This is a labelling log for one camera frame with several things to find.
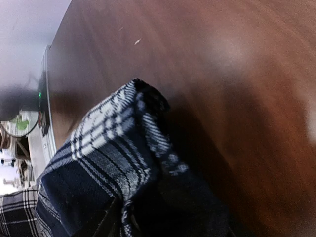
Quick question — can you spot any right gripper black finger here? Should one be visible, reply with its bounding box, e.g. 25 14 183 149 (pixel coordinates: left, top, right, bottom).
93 198 119 237

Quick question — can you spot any black white plaid shirt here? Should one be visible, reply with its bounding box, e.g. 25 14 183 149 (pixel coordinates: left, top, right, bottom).
0 79 230 237

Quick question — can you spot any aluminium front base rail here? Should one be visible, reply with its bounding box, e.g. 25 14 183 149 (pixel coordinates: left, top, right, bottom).
28 45 57 180

